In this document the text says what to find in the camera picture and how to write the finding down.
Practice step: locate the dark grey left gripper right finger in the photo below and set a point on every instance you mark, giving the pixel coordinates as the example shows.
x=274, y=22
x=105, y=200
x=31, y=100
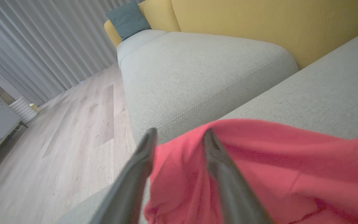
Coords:
x=231, y=189

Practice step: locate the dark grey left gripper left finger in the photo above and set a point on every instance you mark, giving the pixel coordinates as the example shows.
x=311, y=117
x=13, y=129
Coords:
x=129, y=186

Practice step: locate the red t-shirt with white sleeves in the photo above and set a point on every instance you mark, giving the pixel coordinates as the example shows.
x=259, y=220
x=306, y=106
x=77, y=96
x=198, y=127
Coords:
x=291, y=168

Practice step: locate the rounded grey sofa seat cushion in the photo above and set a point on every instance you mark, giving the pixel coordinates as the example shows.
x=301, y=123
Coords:
x=197, y=74

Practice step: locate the small yellow object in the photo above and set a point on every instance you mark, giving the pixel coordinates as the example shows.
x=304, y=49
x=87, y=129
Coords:
x=34, y=107

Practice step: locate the white ribbed side table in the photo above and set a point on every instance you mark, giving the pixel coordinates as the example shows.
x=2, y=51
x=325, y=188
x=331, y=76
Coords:
x=22, y=110

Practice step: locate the small grey sofa seat cushion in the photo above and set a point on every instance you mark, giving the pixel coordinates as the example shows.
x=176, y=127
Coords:
x=135, y=42

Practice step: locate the yellow sofa armrest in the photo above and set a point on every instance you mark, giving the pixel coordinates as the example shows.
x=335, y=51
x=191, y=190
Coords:
x=112, y=34

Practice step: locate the teal throw pillow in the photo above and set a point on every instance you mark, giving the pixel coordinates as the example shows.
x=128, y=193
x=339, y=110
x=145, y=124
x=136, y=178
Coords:
x=127, y=20

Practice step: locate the grey pleated curtain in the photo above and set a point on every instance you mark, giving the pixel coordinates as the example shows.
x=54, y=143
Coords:
x=42, y=40

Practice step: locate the long yellow sofa back cushion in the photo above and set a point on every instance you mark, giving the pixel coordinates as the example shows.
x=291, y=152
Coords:
x=275, y=25

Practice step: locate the short yellow sofa back cushion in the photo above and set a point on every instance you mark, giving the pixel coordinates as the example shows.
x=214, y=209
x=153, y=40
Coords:
x=160, y=15

